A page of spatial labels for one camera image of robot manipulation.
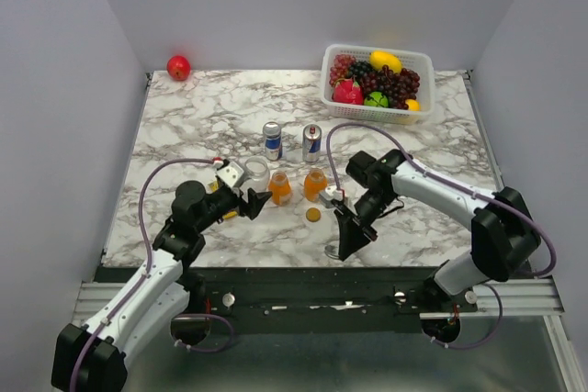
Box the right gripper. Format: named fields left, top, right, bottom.
left=334, top=187, right=397, bottom=259

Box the silver jar lid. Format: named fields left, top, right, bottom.
left=324, top=245, right=339, bottom=260

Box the clear glass jar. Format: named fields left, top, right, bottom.
left=244, top=157, right=270, bottom=193

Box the gold bottle cap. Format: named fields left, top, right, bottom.
left=305, top=207, right=322, bottom=222

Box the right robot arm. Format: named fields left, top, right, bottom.
left=333, top=150, right=540, bottom=311

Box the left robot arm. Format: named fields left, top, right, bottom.
left=51, top=181, right=271, bottom=391

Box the orange juice bottle left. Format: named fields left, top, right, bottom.
left=268, top=171, right=292, bottom=206

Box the orange juice bottle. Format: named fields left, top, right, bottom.
left=268, top=171, right=292, bottom=206
left=303, top=168, right=328, bottom=202

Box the orange juice bottle right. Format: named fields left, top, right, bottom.
left=303, top=168, right=328, bottom=202

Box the yellow candy packet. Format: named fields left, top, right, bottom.
left=208, top=181, right=237, bottom=223

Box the blue energy can left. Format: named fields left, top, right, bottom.
left=263, top=121, right=282, bottom=161

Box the blue silver energy can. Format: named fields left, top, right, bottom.
left=302, top=124, right=322, bottom=163

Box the green round fruit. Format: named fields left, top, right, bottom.
left=363, top=92, right=389, bottom=108

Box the red dragon fruit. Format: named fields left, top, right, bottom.
left=332, top=79, right=364, bottom=106

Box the red apple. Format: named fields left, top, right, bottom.
left=166, top=55, right=191, bottom=82

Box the dark red grape bunch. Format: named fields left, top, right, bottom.
left=358, top=66, right=421, bottom=110

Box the light red grape bunch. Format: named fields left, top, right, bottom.
left=329, top=54, right=356, bottom=87

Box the black grape bunch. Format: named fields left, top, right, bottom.
left=345, top=61, right=374, bottom=82

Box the white plastic fruit basket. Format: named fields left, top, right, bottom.
left=321, top=44, right=435, bottom=125

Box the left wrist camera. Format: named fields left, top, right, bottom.
left=216, top=162, right=246, bottom=188

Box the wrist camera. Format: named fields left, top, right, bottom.
left=318, top=185, right=345, bottom=208
left=216, top=162, right=246, bottom=188

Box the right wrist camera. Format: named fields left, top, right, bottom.
left=318, top=185, right=345, bottom=208

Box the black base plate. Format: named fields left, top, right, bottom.
left=94, top=265, right=534, bottom=336

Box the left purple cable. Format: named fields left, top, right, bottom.
left=68, top=157, right=235, bottom=392

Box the purple cable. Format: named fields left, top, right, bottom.
left=68, top=157, right=235, bottom=392
left=324, top=121, right=558, bottom=350

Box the aluminium rail frame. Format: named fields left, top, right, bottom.
left=50, top=272, right=588, bottom=392

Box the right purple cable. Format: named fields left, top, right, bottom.
left=324, top=121, right=558, bottom=350

